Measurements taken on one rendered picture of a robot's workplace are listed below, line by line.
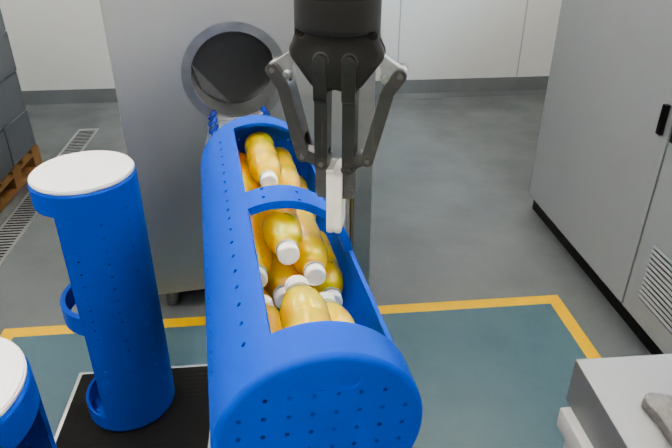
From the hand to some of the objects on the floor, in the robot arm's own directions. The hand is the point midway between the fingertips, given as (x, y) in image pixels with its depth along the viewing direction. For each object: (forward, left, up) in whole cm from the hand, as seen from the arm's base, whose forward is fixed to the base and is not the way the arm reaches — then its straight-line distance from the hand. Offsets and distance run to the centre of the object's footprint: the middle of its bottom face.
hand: (336, 196), depth 58 cm
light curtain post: (-17, -102, -152) cm, 184 cm away
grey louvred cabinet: (-163, -140, -152) cm, 263 cm away
